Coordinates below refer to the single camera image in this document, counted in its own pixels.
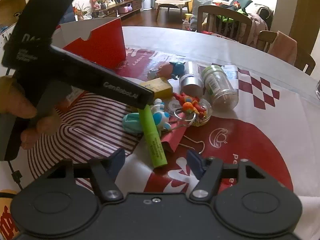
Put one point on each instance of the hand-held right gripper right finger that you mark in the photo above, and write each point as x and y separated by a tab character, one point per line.
196	163

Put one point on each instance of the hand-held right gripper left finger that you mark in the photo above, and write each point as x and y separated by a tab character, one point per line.
117	161

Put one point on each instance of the teal egg-shaped toy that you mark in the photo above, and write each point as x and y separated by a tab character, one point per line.
132	123

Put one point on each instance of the labelled green glue tube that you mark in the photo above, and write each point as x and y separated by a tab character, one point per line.
153	140

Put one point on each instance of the white and blue toy figure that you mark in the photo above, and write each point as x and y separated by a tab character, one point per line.
161	116

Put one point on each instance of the red and white cardboard box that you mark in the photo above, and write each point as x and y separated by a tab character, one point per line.
105	45

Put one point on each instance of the clear jar with green lid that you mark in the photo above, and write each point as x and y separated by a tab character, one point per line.
220	87

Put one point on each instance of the small yellow box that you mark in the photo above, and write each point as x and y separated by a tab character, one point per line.
160	87

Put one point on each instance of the pig doll with blue hat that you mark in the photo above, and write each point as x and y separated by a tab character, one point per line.
166	70

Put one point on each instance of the person's left hand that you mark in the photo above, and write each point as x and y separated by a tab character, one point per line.
15	97

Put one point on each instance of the red paper envelope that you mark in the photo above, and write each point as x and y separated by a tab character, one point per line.
173	137

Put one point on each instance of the clear round toy case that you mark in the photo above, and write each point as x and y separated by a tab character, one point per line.
202	116

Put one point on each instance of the red and orange toy figure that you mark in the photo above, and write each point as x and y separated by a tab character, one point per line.
188	103

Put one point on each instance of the clear plastic disc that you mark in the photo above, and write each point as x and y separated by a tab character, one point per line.
174	106

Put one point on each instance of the wooden media cabinet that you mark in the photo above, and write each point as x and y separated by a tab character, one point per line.
112	7

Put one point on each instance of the yellow and red cloth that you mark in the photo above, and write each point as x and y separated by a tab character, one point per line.
6	215

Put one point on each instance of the clear plastic bottle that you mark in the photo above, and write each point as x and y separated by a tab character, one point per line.
185	24

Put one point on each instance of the round wooden coffee table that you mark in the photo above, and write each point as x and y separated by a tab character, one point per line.
172	3

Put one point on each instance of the pink towel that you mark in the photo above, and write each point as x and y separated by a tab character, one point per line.
283	46

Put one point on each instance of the wooden slatted chair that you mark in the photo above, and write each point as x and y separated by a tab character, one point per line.
225	20

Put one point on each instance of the small yellow stool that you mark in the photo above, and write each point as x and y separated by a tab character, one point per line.
188	15

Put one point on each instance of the white plastic bag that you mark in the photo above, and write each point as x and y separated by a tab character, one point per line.
200	7

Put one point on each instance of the sofa with piled clothes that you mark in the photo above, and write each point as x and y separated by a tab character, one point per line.
257	10

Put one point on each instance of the wooden wall shelf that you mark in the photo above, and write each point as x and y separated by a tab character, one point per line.
11	2

